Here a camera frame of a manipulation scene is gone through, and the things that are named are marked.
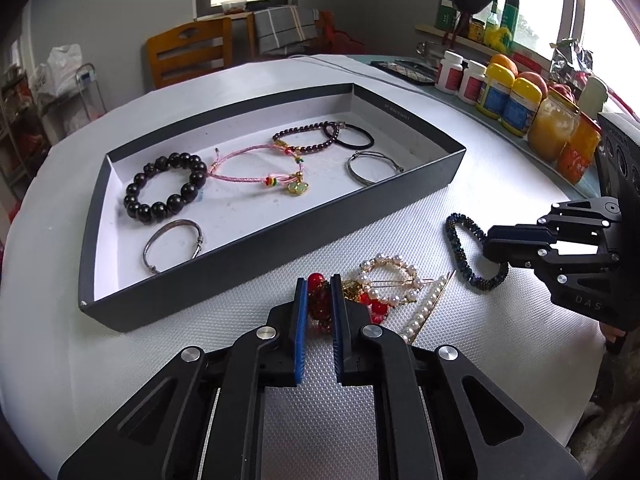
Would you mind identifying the wide silver bangle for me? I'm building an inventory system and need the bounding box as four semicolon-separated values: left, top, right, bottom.
144;219;205;275

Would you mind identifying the honey glass jar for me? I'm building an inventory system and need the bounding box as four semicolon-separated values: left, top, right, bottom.
527;94;581;162

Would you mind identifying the grey fuzzy cloth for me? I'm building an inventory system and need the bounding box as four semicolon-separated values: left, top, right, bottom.
570;360;640;480

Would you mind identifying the straight pearl hair clip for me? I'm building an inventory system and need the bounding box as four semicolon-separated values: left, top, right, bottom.
400;270;457;346

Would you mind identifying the dark flower bouquet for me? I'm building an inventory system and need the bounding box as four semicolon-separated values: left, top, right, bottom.
450;0;496;47

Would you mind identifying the white plastic bag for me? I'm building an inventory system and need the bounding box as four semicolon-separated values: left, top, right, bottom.
30;44;83;99

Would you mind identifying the pink cord charm bracelet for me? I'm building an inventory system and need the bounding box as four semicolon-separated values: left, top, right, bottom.
207;144;311;197

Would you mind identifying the wooden chair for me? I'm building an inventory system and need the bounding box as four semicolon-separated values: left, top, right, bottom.
146;16;234;90

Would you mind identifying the dark flat palette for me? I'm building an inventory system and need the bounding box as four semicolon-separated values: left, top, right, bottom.
371;59;439;85

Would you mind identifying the peach coloured fruit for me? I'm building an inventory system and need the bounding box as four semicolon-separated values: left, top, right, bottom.
517;71;549;99

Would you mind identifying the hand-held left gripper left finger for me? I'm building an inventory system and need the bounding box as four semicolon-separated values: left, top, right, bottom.
57;277;308;480

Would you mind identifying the metal tube frame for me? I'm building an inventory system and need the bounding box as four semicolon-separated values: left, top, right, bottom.
75;62;109;117

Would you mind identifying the green box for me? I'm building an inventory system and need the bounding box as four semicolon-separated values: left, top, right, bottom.
435;0;459;31

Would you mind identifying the white pill bottle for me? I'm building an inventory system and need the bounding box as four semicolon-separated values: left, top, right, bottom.
435;51;465;96
457;60;489;106

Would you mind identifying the yellow cap bottle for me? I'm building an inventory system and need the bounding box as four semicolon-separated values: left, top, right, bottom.
500;79;544;137
475;62;516;121

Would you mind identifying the yellow plush thing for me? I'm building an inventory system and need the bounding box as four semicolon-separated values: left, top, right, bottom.
482;27;514;54

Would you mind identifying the orange glass jar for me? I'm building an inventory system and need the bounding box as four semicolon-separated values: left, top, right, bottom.
556;115;601;186

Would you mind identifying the metal shelf rack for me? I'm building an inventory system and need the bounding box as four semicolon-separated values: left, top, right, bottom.
0;67;52;202

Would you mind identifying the grey plaid folded cloth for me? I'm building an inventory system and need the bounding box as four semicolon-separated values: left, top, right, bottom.
254;5;321;56

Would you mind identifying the red bag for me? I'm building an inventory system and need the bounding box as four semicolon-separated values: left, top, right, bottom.
320;10;367;54

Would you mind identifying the silver foil wrapper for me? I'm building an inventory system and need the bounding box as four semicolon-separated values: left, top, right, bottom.
550;39;589;84

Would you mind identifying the green spray bottle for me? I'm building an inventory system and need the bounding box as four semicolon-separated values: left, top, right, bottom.
500;0;521;31

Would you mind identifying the thin silver bangle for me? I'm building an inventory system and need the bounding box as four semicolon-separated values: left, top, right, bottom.
347;152;405;187

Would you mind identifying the dark red bead bracelet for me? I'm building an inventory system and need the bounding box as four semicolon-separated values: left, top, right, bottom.
272;121;347;157

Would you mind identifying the round pearl hair clip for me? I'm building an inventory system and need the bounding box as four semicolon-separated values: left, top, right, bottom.
357;254;435;307

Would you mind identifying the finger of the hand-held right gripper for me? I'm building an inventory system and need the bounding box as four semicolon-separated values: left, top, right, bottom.
483;241;619;282
487;199;622;247

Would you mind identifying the white cup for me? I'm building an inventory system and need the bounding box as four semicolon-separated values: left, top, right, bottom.
580;75;609;116

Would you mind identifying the dark grey shallow box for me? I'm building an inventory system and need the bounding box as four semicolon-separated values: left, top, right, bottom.
78;82;467;333

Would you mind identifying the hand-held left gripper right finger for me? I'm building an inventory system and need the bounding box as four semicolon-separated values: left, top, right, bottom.
330;275;581;480

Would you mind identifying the black bead bracelet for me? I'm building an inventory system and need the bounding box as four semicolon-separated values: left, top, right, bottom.
123;152;208;223

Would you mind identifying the black hair tie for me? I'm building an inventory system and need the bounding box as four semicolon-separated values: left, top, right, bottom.
325;122;375;151

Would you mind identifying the orange fruit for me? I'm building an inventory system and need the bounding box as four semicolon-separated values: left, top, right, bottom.
487;53;519;76

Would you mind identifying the dark blue bead bracelet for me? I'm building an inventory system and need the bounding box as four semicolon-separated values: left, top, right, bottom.
445;212;510;292

